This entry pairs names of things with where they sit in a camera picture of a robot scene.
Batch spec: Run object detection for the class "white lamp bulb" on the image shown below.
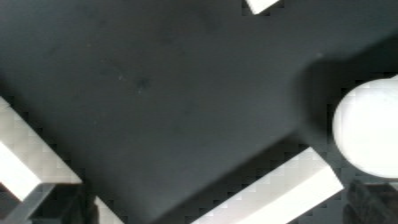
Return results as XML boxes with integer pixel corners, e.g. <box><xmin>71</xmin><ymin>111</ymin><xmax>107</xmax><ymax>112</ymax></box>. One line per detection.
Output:
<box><xmin>333</xmin><ymin>75</ymin><xmax>398</xmax><ymax>179</ymax></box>

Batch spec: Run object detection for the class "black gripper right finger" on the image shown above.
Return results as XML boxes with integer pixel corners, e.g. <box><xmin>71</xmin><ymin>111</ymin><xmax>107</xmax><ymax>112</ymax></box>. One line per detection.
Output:
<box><xmin>347</xmin><ymin>180</ymin><xmax>398</xmax><ymax>224</ymax></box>

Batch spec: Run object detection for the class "white lamp base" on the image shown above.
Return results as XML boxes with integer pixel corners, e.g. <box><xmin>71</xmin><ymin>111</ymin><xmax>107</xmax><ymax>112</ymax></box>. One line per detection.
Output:
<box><xmin>245</xmin><ymin>0</ymin><xmax>279</xmax><ymax>15</ymax></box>

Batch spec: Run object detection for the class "white fence wall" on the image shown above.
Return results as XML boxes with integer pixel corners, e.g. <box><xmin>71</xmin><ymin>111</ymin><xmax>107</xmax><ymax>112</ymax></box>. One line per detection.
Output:
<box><xmin>0</xmin><ymin>98</ymin><xmax>343</xmax><ymax>224</ymax></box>

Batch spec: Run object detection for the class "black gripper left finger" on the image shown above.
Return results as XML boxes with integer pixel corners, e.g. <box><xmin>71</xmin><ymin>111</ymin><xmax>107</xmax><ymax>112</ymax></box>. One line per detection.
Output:
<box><xmin>0</xmin><ymin>183</ymin><xmax>96</xmax><ymax>224</ymax></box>

